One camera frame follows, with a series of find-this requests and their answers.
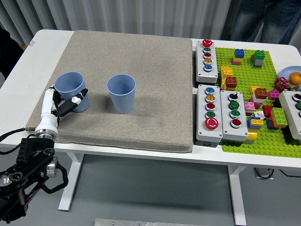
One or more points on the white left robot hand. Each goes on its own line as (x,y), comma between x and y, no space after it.
(48,110)

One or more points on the blue ribbed plastic cup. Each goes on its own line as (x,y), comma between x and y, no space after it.
(70,84)
(122,99)

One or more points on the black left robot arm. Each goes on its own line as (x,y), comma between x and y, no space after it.
(30,155)

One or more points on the person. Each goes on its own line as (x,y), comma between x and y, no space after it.
(8,54)
(270,21)

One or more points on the white table leg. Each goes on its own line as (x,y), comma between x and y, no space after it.
(237,195)
(70,183)

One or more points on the grey-brown fabric mat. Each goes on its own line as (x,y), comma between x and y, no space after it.
(145,82)

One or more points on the white curtain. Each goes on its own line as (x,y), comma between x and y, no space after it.
(141,16)

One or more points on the grey five-button control box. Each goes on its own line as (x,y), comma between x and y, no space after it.
(201,70)
(202,131)

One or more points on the brown toy block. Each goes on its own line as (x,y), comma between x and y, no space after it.
(261,93)
(231,81)

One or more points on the blue toy block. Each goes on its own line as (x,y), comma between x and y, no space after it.
(249,122)
(239,53)

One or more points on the yellow round toy block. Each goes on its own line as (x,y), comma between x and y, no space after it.
(250,136)

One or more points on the grey toy block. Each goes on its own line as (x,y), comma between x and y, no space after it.
(257,63)

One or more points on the red toy block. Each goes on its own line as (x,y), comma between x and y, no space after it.
(267,110)

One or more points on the green studded baseplate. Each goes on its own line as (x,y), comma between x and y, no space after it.
(265,148)

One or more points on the grey power adapter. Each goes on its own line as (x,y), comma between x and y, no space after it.
(263,173)

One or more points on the magenta toy block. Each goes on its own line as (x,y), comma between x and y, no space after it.
(273,94)

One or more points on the large green toy block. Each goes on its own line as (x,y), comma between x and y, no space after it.
(279,115)

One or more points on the red valve handwheel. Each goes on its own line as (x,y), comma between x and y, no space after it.
(280,83)

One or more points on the blue plate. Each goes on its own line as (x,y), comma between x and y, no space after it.
(285,71)

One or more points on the brass fitting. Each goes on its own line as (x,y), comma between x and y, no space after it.
(294,87)

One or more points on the orange fruit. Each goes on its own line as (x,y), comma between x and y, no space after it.
(295,77)

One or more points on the grey selector switch button box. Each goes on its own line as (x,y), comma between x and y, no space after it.
(227,127)

